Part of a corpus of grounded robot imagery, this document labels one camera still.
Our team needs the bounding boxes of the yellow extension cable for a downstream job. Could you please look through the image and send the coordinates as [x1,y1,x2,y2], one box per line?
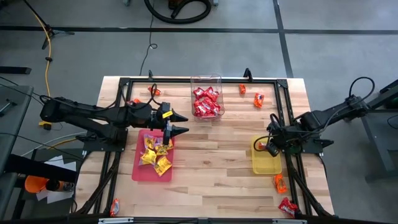
[30,9,52,97]

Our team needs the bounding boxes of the black vacuum hose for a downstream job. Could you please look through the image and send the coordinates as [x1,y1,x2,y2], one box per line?
[143,0,213,25]

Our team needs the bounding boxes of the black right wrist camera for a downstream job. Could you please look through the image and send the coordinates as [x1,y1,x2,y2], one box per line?
[266,142,280,157]

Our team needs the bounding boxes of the black metal rig frame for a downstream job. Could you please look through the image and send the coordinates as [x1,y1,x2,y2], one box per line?
[75,67,334,218]

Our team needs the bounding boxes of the black tripod stand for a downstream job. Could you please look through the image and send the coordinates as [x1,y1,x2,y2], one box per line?
[23,0,75,50]

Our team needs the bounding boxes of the white paper sheets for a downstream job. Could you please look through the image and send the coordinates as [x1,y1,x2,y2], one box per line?
[35,154,77,205]

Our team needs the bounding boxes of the yellow plastic bin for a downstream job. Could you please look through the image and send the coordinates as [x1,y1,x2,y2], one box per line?
[251,134,283,175]

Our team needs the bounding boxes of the grey metal stand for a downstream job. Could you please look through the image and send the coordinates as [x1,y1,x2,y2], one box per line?
[361,79,398,184]

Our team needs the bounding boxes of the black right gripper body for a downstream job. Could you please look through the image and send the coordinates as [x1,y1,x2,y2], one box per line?
[267,121,300,153]

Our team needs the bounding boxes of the yellow Butterfinger candy pack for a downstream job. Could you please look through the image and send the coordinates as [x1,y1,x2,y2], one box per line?
[143,134,158,151]
[154,139,175,156]
[153,155,173,177]
[139,148,157,166]

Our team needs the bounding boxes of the clear plastic bin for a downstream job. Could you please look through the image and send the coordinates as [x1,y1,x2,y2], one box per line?
[190,73,226,121]

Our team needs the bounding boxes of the thin black floor cable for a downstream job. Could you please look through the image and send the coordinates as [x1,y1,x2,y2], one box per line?
[139,0,158,77]

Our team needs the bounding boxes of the silver metal bracket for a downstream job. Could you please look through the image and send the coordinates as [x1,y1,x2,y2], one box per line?
[98,217,135,224]
[272,218,308,224]

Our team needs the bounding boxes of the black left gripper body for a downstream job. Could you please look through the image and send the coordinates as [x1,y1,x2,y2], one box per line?
[151,101,174,131]

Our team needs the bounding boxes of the orange cone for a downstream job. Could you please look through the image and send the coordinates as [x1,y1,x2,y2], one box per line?
[24,175,50,194]

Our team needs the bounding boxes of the grey side table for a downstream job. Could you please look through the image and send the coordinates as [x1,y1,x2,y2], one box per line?
[0,85,34,175]

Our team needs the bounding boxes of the pink plastic bin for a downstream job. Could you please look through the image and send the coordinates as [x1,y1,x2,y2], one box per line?
[131,128,176,183]

